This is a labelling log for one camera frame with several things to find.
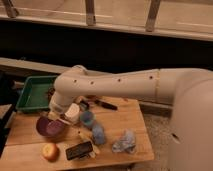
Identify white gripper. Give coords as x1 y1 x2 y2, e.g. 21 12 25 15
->
48 100 70 120

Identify silver fork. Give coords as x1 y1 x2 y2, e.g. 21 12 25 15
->
58 117 71 126

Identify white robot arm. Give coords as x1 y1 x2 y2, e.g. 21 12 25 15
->
49 65 213 171

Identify purple bowl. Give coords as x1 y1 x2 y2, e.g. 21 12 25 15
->
36 116 65 137

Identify white cup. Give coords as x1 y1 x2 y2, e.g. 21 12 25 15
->
65 103 80 124

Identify dark grape bunch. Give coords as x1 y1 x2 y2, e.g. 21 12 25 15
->
46 87 55 102

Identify green plastic tray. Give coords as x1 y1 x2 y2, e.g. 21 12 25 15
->
16 75 57 113

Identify small dark can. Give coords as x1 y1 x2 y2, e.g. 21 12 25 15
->
79 101 89 111

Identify blue cup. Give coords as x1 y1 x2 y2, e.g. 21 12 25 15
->
80 111 94 129

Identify red yellow apple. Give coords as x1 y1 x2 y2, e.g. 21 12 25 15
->
42 143 59 161

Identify wooden stick tool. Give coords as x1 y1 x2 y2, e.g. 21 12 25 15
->
77 131 101 159

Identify black rectangular block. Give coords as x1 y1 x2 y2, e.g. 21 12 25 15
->
65 142 93 160

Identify blue sponge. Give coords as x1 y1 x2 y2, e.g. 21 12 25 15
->
92 124 106 145

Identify wooden table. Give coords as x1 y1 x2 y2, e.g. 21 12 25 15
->
0 97 154 171

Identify crumpled blue white cloth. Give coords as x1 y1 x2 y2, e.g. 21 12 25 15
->
112 130 136 154

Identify black handled knife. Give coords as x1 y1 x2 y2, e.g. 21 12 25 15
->
88 97 118 110

